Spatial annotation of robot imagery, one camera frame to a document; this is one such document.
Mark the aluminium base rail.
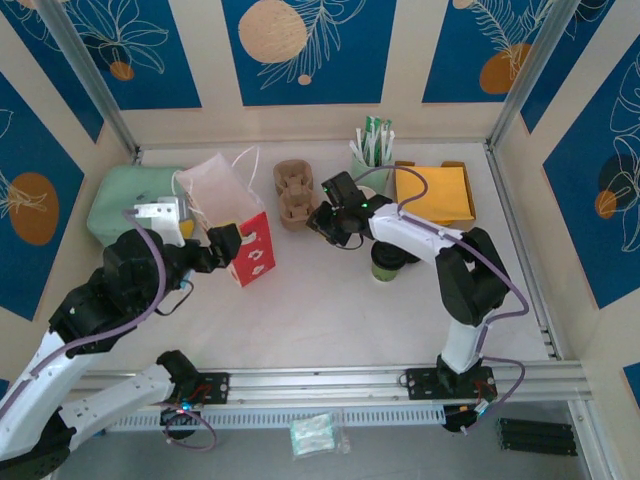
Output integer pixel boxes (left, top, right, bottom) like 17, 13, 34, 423
69, 360, 595, 409

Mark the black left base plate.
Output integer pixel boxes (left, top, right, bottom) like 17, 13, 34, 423
192, 372, 231, 405

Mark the black left base electronics box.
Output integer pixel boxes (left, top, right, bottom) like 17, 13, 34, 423
158, 402, 202, 442

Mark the aluminium frame post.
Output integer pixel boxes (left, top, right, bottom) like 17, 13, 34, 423
487, 0, 585, 151
35, 0, 145, 166

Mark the black bar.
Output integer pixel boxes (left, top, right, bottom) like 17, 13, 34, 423
495, 417, 574, 432
497, 428, 576, 444
499, 439, 580, 457

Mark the white slotted cable duct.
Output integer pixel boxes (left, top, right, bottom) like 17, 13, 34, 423
107, 404, 446, 432

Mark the green stirrer packet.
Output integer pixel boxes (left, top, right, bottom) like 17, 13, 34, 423
378, 117, 394, 161
364, 115, 379, 164

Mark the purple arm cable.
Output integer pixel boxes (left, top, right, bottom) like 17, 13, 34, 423
349, 165, 530, 436
0, 208, 219, 452

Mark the black right base electronics box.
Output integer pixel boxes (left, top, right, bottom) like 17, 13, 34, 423
442, 404, 494, 435

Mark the black base electronics box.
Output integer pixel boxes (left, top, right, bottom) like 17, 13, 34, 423
158, 402, 202, 442
442, 404, 494, 435

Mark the mint green lidded container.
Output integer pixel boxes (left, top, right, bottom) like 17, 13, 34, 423
88, 165, 191, 246

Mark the plastic bag of white packets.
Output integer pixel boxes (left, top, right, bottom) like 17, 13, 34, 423
288, 412, 335, 459

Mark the thin black left gripper cable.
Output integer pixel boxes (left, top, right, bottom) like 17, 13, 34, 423
153, 282, 195, 317

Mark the red white paper gift bag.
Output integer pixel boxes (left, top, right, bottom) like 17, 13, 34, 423
172, 146, 277, 288

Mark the aluminium side rail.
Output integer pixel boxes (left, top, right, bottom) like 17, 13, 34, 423
485, 142, 564, 361

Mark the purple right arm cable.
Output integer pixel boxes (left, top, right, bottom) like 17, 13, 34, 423
349, 165, 530, 436

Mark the black plastic cup lid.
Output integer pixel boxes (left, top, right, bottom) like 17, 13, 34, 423
369, 243, 407, 269

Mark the small clear plastic bag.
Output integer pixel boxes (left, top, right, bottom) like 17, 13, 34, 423
332, 409, 353, 456

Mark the cardboard napkin tray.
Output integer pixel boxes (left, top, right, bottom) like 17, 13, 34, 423
393, 159, 477, 232

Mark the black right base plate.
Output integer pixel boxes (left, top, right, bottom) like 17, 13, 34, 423
405, 367, 496, 401

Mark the mint green holder cup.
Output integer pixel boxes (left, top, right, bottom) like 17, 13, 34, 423
351, 152, 392, 194

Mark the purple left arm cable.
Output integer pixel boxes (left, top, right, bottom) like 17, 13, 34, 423
0, 208, 219, 452

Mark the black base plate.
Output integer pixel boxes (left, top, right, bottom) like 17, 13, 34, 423
192, 372, 231, 405
405, 367, 496, 401

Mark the brown pulp cup carrier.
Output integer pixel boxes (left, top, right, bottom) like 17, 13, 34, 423
272, 159, 321, 231

